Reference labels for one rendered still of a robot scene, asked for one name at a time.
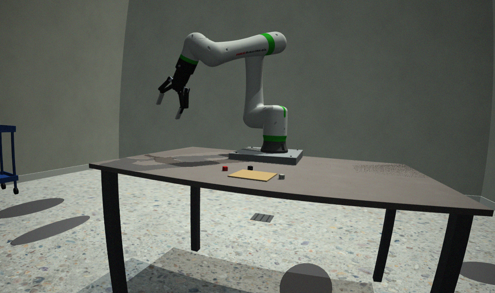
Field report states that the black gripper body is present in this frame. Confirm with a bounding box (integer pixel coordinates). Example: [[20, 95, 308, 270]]
[[171, 69, 190, 92]]

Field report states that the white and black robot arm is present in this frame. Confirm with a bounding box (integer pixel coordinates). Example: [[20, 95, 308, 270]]
[[176, 32, 288, 153]]

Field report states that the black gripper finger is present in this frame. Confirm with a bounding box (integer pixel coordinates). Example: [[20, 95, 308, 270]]
[[156, 77, 175, 105], [175, 85, 190, 120]]

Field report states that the tan square mat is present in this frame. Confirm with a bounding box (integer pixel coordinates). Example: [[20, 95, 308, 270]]
[[228, 169, 277, 182]]

